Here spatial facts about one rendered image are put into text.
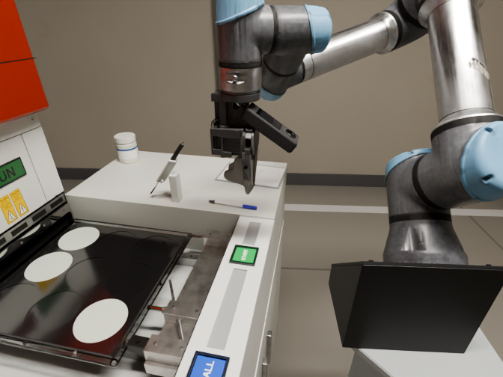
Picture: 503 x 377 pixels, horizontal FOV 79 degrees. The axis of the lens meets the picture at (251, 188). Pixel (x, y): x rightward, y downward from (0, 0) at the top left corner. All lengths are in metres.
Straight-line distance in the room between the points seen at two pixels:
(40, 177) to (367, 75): 2.37
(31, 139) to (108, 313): 0.49
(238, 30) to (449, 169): 0.41
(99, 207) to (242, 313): 0.58
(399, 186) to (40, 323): 0.77
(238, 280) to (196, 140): 2.30
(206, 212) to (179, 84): 2.02
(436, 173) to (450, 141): 0.06
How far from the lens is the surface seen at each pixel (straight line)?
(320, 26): 0.58
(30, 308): 0.81
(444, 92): 0.68
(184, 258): 0.87
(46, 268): 0.89
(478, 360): 0.84
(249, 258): 0.68
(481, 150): 0.58
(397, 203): 0.70
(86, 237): 0.95
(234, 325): 0.58
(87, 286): 0.80
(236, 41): 0.53
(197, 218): 0.86
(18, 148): 0.94
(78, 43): 3.03
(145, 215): 0.93
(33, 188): 0.98
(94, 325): 0.72
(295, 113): 2.72
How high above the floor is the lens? 1.42
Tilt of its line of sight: 30 degrees down
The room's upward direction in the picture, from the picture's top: straight up
